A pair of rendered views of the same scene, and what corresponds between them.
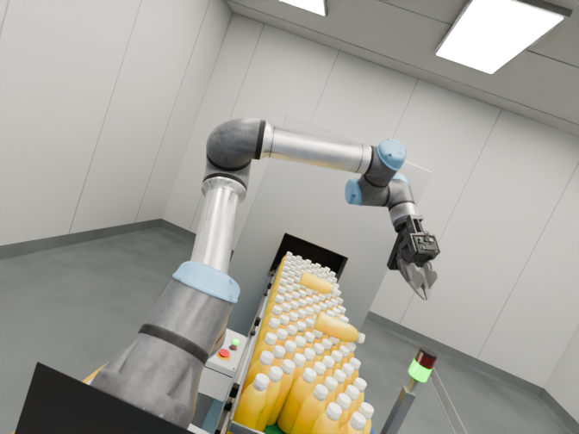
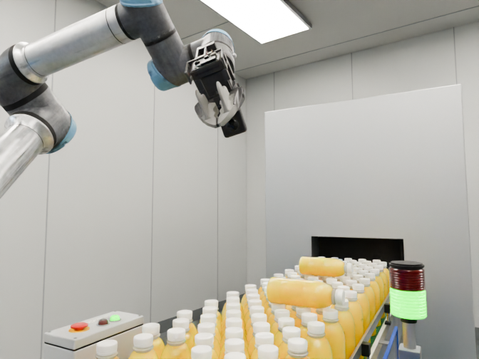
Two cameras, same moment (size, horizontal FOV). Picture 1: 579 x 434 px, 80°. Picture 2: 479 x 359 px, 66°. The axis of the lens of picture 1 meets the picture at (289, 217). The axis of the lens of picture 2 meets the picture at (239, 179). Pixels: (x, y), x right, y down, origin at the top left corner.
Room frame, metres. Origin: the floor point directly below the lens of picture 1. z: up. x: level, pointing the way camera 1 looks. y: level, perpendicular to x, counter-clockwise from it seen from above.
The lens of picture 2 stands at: (0.36, -0.68, 1.36)
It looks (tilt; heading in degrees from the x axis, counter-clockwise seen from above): 5 degrees up; 29
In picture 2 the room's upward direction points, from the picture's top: straight up
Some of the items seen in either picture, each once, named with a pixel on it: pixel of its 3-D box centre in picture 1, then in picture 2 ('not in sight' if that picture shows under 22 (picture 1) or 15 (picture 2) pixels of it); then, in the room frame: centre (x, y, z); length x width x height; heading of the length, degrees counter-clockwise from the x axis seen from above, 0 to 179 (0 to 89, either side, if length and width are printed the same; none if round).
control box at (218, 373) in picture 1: (221, 360); (97, 345); (0.97, 0.03, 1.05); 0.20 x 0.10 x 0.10; 0
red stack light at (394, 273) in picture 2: (425, 358); (406, 278); (1.15, -0.62, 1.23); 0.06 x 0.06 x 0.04
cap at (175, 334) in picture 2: (288, 365); (176, 334); (1.01, -0.17, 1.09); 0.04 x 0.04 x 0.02
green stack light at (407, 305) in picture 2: (420, 369); (408, 301); (1.15, -0.62, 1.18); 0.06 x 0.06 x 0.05
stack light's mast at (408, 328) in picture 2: (419, 371); (408, 304); (1.15, -0.62, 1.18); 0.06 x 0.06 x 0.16
